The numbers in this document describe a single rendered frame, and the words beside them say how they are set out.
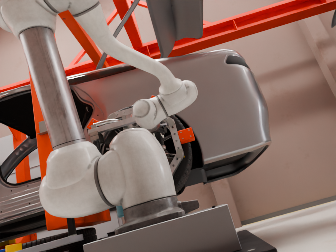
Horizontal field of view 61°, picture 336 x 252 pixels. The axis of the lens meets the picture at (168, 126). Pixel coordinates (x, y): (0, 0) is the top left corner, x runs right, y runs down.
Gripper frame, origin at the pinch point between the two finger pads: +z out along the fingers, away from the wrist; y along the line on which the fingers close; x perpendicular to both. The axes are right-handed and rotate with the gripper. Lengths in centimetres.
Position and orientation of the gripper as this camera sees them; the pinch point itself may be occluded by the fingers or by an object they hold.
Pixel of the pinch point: (158, 135)
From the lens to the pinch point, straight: 150.9
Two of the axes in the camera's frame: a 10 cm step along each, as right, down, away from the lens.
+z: 1.3, 2.9, 9.5
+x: -2.5, -9.1, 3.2
